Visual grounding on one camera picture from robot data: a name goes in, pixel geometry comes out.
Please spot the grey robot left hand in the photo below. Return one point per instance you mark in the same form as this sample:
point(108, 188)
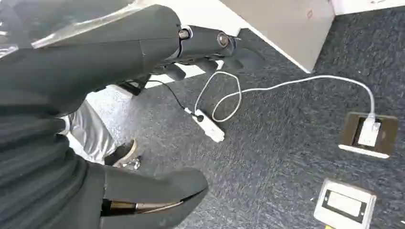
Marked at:
point(95, 60)

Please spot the ribbed grey robot left arm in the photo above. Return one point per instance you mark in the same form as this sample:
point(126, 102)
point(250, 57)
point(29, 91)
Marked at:
point(31, 170)

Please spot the person's shoe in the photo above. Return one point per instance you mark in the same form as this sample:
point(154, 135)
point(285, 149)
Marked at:
point(121, 153)

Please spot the shiny metal chair foot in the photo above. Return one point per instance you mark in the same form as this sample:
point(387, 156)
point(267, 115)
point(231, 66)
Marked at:
point(132, 163)

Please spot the white power strip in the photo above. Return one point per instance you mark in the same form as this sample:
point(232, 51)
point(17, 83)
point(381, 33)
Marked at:
point(208, 125)

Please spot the white skirting board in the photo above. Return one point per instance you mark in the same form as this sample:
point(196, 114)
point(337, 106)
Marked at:
point(364, 5)

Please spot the white power plug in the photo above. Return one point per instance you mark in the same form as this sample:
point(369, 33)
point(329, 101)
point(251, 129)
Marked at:
point(368, 132)

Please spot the closed silver floor socket box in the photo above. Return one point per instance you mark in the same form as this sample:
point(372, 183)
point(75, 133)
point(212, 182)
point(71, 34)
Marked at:
point(343, 204)

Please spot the open brown floor socket box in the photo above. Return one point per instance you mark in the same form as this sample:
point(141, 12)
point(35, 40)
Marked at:
point(387, 136)

